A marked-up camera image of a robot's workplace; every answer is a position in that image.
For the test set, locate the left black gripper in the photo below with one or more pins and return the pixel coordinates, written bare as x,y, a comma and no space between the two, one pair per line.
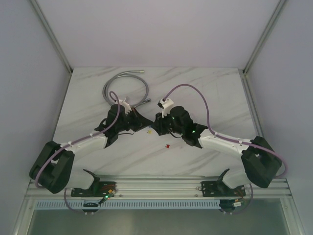
134,120

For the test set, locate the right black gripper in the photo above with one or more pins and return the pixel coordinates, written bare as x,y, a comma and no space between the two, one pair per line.
158,124

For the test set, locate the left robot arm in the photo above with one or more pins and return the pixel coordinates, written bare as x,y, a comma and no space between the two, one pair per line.
53,168

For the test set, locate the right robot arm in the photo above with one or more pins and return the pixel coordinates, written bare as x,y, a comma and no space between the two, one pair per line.
259,163

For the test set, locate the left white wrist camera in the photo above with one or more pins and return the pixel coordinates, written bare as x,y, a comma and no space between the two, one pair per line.
126,106

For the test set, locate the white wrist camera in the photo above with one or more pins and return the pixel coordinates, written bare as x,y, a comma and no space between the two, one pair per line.
126,106
166,105

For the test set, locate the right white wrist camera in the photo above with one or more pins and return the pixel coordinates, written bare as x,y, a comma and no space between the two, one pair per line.
166,105

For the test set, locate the aluminium rail frame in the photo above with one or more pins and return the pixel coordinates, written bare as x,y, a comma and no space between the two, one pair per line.
182,187

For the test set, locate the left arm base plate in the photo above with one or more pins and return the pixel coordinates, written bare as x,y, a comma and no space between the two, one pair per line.
101,189

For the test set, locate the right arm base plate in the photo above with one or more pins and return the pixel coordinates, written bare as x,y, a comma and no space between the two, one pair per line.
219,189

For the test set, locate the white slotted cable duct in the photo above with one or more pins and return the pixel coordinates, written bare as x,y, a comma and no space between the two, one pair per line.
147,204

